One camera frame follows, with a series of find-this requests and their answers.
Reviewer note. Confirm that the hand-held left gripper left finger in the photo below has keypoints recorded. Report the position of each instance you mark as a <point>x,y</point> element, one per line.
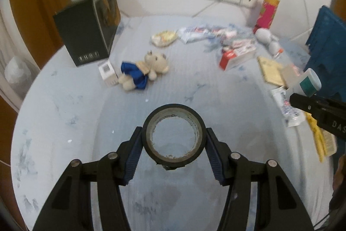
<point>132,155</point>

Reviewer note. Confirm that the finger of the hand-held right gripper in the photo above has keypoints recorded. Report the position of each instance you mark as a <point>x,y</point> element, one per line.
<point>305,103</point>

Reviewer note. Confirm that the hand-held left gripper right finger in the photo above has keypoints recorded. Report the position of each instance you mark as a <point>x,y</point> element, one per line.
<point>216,158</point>

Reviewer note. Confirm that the white bottle teal label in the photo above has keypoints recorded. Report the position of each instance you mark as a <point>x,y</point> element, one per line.
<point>306,83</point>

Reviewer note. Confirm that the black tape roll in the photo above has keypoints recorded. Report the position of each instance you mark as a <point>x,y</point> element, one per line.
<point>174,162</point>

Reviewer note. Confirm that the blue plastic crate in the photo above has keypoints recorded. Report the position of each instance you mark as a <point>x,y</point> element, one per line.
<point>327,52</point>

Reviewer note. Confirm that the blue white sachet pack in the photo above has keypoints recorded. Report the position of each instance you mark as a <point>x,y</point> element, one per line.
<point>289,109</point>

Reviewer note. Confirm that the yellow plastic tongs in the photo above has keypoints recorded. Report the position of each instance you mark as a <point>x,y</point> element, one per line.
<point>317,139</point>

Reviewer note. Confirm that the brown card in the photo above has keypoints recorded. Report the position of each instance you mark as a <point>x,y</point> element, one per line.
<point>290,75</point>

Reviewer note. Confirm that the white plush toy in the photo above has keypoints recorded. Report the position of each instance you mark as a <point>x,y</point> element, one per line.
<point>263,34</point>

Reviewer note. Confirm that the white box with red end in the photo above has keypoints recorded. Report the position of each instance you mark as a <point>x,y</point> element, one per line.
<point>235,57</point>

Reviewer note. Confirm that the small white box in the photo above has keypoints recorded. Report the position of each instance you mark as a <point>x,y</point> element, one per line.
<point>108,72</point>

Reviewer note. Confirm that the white box red lettering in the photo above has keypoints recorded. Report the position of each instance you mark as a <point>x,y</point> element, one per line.
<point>243,43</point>

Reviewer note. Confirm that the small teddy bear blue skirt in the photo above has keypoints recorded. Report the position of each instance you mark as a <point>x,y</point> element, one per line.
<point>156,63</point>

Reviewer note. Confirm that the pink yellow snack canister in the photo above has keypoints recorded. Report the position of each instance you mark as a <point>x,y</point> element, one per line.
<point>267,14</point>

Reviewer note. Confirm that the yellowish snack bag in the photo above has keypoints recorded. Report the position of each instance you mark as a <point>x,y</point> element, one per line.
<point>163,38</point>

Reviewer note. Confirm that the clear plastic medicine packet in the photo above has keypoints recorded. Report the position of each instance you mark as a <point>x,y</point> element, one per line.
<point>194,34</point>

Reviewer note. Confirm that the black cardboard box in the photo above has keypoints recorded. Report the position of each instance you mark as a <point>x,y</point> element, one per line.
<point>81,33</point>

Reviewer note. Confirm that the clear plastic bag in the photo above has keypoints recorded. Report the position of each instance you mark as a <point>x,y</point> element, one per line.
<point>17,75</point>

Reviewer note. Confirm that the wooden wall trim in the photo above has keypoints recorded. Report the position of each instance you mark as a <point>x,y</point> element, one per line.
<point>32,3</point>

